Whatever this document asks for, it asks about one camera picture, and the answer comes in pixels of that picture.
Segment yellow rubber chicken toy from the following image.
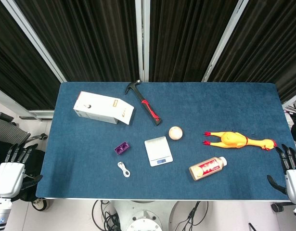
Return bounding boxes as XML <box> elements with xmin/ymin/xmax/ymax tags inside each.
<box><xmin>202</xmin><ymin>131</ymin><xmax>278</xmax><ymax>152</ymax></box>

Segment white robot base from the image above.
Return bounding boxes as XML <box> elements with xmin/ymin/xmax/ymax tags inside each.
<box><xmin>113</xmin><ymin>200</ymin><xmax>181</xmax><ymax>231</ymax></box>

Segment aluminium frame post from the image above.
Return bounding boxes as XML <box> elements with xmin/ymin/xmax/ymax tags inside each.
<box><xmin>0</xmin><ymin>0</ymin><xmax>67</xmax><ymax>83</ymax></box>
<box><xmin>134</xmin><ymin>0</ymin><xmax>150</xmax><ymax>82</ymax></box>
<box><xmin>201</xmin><ymin>0</ymin><xmax>250</xmax><ymax>83</ymax></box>

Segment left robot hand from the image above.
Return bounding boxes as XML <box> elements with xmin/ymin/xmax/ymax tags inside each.
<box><xmin>0</xmin><ymin>143</ymin><xmax>44</xmax><ymax>198</ymax></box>

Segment black curtain panel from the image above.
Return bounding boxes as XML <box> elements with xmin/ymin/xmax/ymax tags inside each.
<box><xmin>149</xmin><ymin>0</ymin><xmax>236</xmax><ymax>83</ymax></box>
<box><xmin>0</xmin><ymin>0</ymin><xmax>62</xmax><ymax>111</ymax></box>
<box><xmin>207</xmin><ymin>0</ymin><xmax>296</xmax><ymax>104</ymax></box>
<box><xmin>14</xmin><ymin>0</ymin><xmax>142</xmax><ymax>83</ymax></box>

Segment white digital kitchen scale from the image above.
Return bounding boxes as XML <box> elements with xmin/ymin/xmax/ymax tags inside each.
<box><xmin>144</xmin><ymin>136</ymin><xmax>174</xmax><ymax>167</ymax></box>

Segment beige bottle with red label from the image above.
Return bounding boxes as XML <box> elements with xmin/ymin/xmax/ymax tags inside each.
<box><xmin>188</xmin><ymin>156</ymin><xmax>228</xmax><ymax>181</ymax></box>

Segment purple plastic block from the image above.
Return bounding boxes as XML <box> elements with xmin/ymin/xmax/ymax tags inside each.
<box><xmin>114</xmin><ymin>141</ymin><xmax>130</xmax><ymax>156</ymax></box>

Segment blue table mat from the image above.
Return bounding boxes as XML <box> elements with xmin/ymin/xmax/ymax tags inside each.
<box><xmin>35</xmin><ymin>81</ymin><xmax>296</xmax><ymax>201</ymax></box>

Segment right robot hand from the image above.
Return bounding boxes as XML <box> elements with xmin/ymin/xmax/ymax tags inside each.
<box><xmin>267</xmin><ymin>143</ymin><xmax>296</xmax><ymax>205</ymax></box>

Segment white cardboard box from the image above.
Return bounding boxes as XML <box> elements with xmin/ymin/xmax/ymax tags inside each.
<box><xmin>73</xmin><ymin>90</ymin><xmax>135</xmax><ymax>126</ymax></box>

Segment coiled white usb cable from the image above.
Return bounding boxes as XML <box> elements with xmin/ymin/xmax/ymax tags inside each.
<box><xmin>117</xmin><ymin>161</ymin><xmax>131</xmax><ymax>178</ymax></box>

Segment cream ball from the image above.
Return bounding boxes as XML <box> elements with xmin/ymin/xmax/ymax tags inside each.
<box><xmin>168</xmin><ymin>126</ymin><xmax>184</xmax><ymax>141</ymax></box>

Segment black floor cables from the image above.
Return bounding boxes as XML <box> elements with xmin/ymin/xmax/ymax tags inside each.
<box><xmin>91</xmin><ymin>199</ymin><xmax>120</xmax><ymax>231</ymax></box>
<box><xmin>178</xmin><ymin>200</ymin><xmax>209</xmax><ymax>231</ymax></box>

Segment black and red claw hammer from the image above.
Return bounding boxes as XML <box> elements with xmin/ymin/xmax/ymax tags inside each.
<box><xmin>125</xmin><ymin>79</ymin><xmax>162</xmax><ymax>127</ymax></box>

